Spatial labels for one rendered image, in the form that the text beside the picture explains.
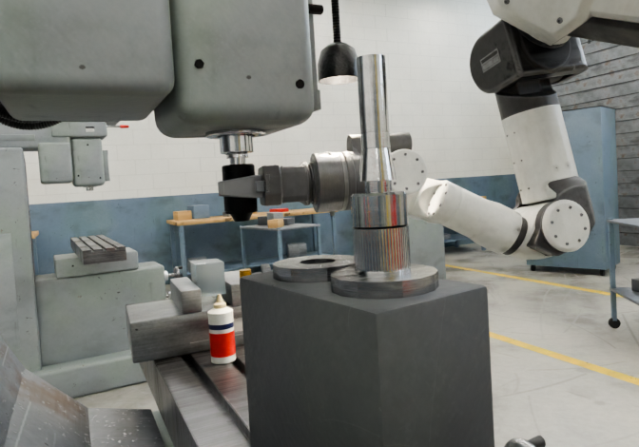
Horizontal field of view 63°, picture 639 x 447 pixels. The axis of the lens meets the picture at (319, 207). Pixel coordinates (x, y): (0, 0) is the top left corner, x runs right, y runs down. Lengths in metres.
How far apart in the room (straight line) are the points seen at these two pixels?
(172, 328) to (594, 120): 6.00
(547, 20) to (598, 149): 5.81
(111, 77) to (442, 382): 0.45
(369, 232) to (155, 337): 0.58
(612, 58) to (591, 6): 8.67
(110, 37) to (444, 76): 9.05
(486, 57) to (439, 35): 8.78
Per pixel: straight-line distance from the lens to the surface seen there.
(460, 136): 9.62
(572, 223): 0.85
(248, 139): 0.74
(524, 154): 0.88
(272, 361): 0.51
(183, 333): 0.94
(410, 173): 0.74
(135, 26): 0.64
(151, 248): 7.31
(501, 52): 0.87
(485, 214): 0.81
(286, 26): 0.71
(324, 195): 0.73
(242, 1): 0.70
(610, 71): 9.40
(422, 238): 5.47
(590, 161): 6.57
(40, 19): 0.63
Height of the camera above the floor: 1.23
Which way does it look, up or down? 3 degrees down
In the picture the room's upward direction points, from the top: 4 degrees counter-clockwise
